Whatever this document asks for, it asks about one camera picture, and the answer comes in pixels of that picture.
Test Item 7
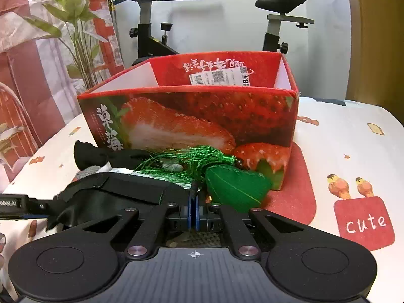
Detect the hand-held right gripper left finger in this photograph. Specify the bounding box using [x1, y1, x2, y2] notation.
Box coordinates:
[67, 195, 194, 258]

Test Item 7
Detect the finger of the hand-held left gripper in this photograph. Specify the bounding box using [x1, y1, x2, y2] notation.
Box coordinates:
[24, 197, 57, 219]

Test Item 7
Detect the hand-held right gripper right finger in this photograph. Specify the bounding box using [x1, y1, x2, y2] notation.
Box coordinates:
[194, 195, 319, 258]

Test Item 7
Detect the green leaf tassel ornament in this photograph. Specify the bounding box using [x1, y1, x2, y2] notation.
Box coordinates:
[133, 144, 273, 213]

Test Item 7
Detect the black cloth pouch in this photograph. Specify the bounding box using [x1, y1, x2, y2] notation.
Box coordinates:
[46, 173, 191, 232]

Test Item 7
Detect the black sock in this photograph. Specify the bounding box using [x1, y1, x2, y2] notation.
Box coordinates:
[74, 140, 165, 171]

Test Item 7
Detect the red strawberry print cardboard box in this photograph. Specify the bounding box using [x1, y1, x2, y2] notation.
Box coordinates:
[77, 50, 300, 191]

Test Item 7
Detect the red and white printed curtain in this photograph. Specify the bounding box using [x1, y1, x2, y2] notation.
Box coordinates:
[0, 0, 127, 185]

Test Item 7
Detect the black exercise bike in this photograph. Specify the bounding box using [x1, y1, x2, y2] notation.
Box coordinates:
[106, 0, 315, 67]

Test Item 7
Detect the green leafy plant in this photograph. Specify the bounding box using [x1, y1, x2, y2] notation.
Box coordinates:
[23, 0, 110, 91]

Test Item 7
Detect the brown wooden board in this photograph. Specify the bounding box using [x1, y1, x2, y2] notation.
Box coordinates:
[345, 0, 404, 105]

